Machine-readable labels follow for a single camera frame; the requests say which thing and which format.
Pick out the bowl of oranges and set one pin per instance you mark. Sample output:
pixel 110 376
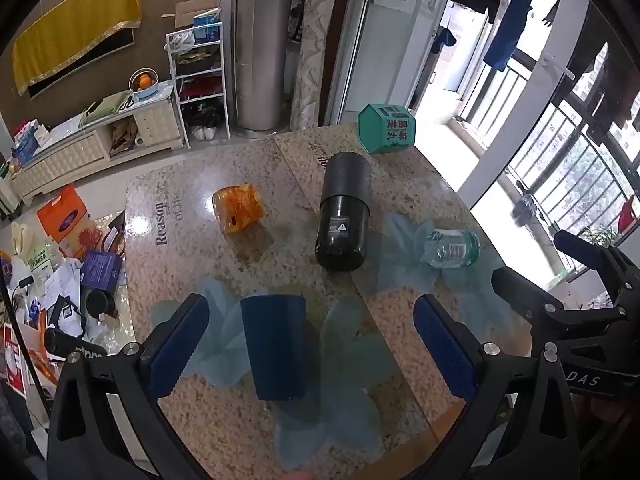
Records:
pixel 144 83

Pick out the dark blue cup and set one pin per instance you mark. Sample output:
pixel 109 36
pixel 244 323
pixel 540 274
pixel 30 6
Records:
pixel 275 345

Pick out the purple box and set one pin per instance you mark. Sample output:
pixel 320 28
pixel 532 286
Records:
pixel 101 270

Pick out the hanging blue apron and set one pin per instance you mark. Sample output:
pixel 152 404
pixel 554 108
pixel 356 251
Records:
pixel 510 25

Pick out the yellow fringed cloth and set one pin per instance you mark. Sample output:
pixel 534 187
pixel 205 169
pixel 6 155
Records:
pixel 75 25

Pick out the black thermos bottle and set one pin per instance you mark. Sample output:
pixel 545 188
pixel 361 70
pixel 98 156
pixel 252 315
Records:
pixel 342 212

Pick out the red and white sign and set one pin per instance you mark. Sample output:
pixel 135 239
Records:
pixel 12 362

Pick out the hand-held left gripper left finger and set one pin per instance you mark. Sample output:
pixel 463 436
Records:
pixel 179 347

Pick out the clear plastic water bottle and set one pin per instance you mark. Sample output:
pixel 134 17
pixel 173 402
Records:
pixel 451 249

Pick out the hanging dark clothes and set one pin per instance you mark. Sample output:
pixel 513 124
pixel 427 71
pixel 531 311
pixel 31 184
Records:
pixel 612 90

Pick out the orange translucent jar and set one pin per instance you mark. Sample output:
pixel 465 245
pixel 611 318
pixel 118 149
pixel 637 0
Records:
pixel 237 208

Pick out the red hanging item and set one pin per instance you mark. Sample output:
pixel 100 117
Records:
pixel 626 215

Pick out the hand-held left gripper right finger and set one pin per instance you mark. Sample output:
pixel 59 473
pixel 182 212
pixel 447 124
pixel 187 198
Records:
pixel 444 355

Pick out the black mug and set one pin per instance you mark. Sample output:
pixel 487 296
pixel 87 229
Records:
pixel 97 302

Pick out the hanging blue cloth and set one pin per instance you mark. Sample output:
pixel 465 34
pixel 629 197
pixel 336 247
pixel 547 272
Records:
pixel 444 40

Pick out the white plastic bag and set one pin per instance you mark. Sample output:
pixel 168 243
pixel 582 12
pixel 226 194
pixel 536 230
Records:
pixel 182 41

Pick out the silver column air conditioner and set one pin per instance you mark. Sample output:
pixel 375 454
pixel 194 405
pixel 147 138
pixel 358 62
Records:
pixel 262 45

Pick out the orange cardboard box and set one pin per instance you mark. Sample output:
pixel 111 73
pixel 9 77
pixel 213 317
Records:
pixel 65 220

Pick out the green folded cloth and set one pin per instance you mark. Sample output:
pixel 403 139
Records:
pixel 102 108

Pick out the blue tissue box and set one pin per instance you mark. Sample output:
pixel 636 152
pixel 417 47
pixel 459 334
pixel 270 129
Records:
pixel 26 147

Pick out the white shelf rack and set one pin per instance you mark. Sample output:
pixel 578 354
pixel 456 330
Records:
pixel 172 65

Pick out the open cardboard box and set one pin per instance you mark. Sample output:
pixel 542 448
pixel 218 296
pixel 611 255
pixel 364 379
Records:
pixel 196 9

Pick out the patterned curtain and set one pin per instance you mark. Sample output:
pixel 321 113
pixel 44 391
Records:
pixel 315 45

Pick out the black cylinder device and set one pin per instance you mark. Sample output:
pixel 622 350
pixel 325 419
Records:
pixel 67 344

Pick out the white low cabinet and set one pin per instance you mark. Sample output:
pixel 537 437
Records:
pixel 75 152

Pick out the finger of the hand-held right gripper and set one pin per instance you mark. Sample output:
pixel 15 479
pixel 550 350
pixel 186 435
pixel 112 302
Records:
pixel 592 255
pixel 525 296

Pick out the dark slippers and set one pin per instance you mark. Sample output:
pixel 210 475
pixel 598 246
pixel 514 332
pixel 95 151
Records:
pixel 525 209

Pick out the green hexagonal tin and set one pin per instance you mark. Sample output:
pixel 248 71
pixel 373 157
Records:
pixel 387 128

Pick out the potted plant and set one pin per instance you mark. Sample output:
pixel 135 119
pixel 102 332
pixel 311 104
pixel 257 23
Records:
pixel 600 237

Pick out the pair of white shoes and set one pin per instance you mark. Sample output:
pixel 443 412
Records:
pixel 204 132

